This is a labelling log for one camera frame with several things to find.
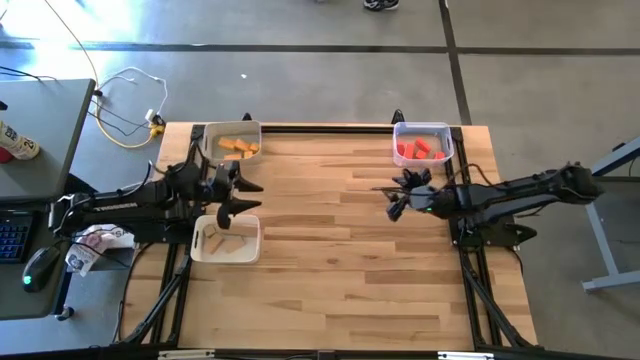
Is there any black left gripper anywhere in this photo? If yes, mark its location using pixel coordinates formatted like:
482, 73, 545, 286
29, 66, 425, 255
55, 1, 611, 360
203, 163, 265, 231

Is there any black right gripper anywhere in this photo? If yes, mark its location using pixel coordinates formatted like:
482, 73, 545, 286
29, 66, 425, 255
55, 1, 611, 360
385, 168, 444, 224

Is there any clear plastic bin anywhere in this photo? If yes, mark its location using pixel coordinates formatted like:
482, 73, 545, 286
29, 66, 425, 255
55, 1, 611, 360
392, 121, 455, 168

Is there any white plastic bin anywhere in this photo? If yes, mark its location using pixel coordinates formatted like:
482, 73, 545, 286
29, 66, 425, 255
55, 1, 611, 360
202, 120, 263, 167
190, 214, 262, 265

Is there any crumpled white snack bag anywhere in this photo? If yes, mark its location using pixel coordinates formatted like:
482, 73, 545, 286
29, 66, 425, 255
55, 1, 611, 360
64, 224, 126, 277

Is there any black computer mouse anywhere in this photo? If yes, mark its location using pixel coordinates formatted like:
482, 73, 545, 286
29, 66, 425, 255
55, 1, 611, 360
21, 245, 62, 293

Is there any grey metal table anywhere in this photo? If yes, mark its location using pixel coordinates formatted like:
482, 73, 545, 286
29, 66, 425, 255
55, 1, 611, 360
582, 137, 640, 294

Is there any black computer keyboard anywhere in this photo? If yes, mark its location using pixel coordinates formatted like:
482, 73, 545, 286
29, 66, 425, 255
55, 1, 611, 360
0, 212, 35, 265

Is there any white printed bottle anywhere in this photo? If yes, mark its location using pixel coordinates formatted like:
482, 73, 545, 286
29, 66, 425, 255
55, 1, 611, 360
0, 120, 41, 162

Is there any dark grey desk top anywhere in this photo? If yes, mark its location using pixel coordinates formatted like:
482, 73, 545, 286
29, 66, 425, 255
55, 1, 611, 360
0, 197, 84, 322

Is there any black aluminum table frame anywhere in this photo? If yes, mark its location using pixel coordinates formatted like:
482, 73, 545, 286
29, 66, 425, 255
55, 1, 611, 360
112, 112, 539, 360

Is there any yellow cable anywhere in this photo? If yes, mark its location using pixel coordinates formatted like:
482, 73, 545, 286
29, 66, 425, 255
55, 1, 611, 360
43, 0, 166, 150

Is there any white cable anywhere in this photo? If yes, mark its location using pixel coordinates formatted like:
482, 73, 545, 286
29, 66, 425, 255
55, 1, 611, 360
96, 66, 169, 121

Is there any silver metal bracket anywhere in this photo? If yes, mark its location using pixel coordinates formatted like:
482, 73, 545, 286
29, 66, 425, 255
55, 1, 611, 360
158, 349, 216, 360
437, 351, 496, 360

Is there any black floor cable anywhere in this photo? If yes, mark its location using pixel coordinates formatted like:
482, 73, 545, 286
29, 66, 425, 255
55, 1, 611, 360
88, 88, 151, 139

